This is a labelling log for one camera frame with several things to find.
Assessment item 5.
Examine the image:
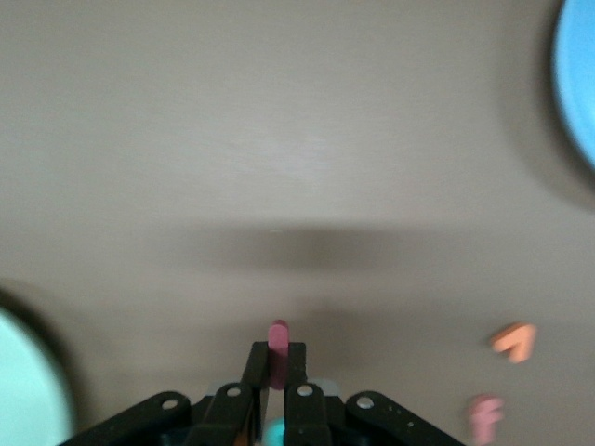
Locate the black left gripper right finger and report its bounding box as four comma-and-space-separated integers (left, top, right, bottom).
284, 343, 462, 446

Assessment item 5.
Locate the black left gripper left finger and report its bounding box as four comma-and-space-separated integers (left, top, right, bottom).
59, 342, 271, 446

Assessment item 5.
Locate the teal foam letter c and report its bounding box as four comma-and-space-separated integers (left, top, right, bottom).
262, 416, 287, 446

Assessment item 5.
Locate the dark pink foam letter l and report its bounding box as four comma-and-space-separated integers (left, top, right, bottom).
268, 319, 290, 391

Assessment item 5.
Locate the pink foam letter f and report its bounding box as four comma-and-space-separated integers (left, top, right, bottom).
468, 393, 506, 445

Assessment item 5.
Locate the pale green round plate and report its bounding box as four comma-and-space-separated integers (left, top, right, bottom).
0, 306, 76, 446

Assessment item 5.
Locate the orange foam letter v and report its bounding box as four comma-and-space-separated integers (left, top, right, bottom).
489, 322, 538, 364

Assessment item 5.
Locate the brown table cover sheet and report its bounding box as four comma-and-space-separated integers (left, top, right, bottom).
0, 0, 595, 446

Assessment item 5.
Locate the blue round plate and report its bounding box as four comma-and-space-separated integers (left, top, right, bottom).
552, 0, 595, 171

